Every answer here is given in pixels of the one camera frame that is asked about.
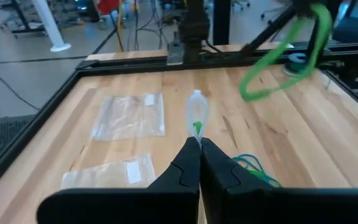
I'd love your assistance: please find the thin green rubber band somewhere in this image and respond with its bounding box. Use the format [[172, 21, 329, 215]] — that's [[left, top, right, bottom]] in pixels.
[[247, 167, 283, 188]]

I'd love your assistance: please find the black aluminium table frame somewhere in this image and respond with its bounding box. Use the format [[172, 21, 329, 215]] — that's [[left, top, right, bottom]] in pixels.
[[0, 6, 358, 200]]

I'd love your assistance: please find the dark tape roll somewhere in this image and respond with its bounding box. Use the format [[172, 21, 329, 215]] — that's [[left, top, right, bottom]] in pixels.
[[283, 52, 310, 75]]

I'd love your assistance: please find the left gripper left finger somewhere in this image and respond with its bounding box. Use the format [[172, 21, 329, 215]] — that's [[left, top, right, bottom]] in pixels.
[[37, 136, 202, 224]]

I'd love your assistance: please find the teal rubber band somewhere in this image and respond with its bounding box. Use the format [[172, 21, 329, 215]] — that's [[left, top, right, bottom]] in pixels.
[[232, 154, 267, 177]]

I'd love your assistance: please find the clear plastic zip bag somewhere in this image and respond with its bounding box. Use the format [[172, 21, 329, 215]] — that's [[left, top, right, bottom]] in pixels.
[[185, 89, 210, 149], [91, 92, 166, 142], [60, 152, 157, 190]]

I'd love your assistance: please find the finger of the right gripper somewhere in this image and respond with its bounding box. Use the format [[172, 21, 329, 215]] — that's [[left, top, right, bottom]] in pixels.
[[317, 0, 343, 13], [291, 0, 318, 16]]

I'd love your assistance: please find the black metal post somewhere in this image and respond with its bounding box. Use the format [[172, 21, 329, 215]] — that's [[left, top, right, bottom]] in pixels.
[[212, 0, 231, 47]]

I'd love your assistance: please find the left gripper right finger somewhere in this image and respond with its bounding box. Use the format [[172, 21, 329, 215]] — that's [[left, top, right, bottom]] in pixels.
[[200, 138, 358, 224]]

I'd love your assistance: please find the white table leg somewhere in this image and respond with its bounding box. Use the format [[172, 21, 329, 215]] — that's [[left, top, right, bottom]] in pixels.
[[30, 0, 72, 53]]

